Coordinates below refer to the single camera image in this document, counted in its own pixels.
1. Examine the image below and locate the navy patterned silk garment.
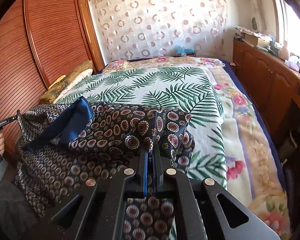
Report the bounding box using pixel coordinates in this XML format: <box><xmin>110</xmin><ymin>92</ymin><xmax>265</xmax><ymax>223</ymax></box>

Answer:
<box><xmin>17</xmin><ymin>97</ymin><xmax>194</xmax><ymax>239</ymax></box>

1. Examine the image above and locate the grey sleeved left forearm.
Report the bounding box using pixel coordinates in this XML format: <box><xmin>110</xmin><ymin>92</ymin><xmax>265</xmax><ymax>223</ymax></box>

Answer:
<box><xmin>0</xmin><ymin>154</ymin><xmax>53</xmax><ymax>240</ymax></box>

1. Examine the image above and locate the floral bed blanket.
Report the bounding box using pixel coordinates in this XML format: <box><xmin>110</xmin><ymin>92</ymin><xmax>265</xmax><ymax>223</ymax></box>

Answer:
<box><xmin>103</xmin><ymin>56</ymin><xmax>290</xmax><ymax>239</ymax></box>

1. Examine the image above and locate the gold patterned pillow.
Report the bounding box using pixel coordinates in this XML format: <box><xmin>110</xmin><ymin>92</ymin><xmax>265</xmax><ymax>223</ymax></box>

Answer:
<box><xmin>39</xmin><ymin>60</ymin><xmax>93</xmax><ymax>105</ymax></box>

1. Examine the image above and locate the wooden louvered wardrobe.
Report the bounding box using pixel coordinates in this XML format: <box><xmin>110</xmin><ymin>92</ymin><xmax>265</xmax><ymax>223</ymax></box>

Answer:
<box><xmin>0</xmin><ymin>0</ymin><xmax>106</xmax><ymax>165</ymax></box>

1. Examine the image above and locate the palm leaf print blanket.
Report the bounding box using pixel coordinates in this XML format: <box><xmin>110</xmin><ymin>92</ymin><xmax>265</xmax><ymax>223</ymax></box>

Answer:
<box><xmin>56</xmin><ymin>65</ymin><xmax>227</xmax><ymax>187</ymax></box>

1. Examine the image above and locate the long wooden cabinet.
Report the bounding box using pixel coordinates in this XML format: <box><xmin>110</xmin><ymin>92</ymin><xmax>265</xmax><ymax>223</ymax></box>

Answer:
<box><xmin>232</xmin><ymin>39</ymin><xmax>300</xmax><ymax>149</ymax></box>

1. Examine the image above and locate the blue item behind bed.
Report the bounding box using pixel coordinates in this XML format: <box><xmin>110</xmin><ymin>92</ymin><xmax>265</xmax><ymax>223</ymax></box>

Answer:
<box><xmin>175</xmin><ymin>46</ymin><xmax>196</xmax><ymax>57</ymax></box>

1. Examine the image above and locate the cardboard box on cabinet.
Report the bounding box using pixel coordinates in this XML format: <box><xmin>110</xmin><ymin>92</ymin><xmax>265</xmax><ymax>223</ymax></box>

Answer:
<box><xmin>244</xmin><ymin>34</ymin><xmax>272</xmax><ymax>48</ymax></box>

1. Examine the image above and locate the sheer circle pattern curtain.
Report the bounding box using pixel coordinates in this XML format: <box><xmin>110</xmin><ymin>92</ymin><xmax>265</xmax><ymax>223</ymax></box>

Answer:
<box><xmin>89</xmin><ymin>0</ymin><xmax>228</xmax><ymax>62</ymax></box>

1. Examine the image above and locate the small round fan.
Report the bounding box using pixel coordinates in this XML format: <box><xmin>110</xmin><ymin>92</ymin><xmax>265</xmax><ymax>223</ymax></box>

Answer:
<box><xmin>251</xmin><ymin>17</ymin><xmax>258</xmax><ymax>30</ymax></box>

